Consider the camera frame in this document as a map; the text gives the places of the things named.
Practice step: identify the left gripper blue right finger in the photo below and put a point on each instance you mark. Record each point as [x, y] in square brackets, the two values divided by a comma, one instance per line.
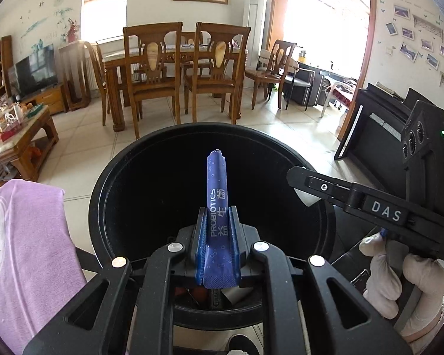
[303, 303]

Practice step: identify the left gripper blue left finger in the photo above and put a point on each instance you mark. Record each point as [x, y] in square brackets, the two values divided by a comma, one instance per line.
[127, 309]

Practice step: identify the purple probiotics sachet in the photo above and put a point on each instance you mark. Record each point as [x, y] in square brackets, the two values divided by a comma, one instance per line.
[222, 257]

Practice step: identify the black round trash bin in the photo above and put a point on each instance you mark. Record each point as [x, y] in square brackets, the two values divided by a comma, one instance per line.
[157, 186]

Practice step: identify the right white gloved hand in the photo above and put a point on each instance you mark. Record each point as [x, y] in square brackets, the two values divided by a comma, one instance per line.
[384, 287]

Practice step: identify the black upright piano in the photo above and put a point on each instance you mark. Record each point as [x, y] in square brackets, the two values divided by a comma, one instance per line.
[373, 137]

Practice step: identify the purple tablecloth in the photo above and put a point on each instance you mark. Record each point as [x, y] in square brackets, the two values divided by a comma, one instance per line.
[39, 268]

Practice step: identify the wooden coffee table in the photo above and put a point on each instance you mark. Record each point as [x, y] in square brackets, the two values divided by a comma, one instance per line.
[28, 149]

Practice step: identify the wooden side chair far right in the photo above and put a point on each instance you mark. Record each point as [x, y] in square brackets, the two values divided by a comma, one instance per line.
[275, 73]

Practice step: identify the wooden tv cabinet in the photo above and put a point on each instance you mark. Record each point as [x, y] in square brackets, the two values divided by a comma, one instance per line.
[53, 97]

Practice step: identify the tall wooden plant stand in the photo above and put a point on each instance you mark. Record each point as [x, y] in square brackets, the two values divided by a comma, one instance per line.
[75, 75]

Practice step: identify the black flat television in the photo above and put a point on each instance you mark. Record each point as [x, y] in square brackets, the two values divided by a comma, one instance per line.
[34, 73]

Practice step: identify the wooden dining table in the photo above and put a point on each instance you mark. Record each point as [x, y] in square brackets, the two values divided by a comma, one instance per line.
[114, 65]

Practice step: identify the wooden chair by window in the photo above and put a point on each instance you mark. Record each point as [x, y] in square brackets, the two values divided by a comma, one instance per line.
[100, 76]

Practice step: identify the wooden dining chair front right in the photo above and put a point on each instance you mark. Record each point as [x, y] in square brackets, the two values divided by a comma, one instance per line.
[219, 60]

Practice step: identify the wooden dining chair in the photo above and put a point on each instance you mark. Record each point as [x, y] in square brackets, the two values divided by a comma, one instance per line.
[146, 54]
[219, 60]

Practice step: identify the white standing air conditioner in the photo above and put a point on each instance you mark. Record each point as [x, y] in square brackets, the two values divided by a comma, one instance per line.
[254, 17]

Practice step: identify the wooden dining chair front left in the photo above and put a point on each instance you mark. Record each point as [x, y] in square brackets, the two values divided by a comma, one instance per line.
[146, 54]

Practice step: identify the red flower vase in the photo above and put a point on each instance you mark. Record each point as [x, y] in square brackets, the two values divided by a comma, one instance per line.
[72, 31]

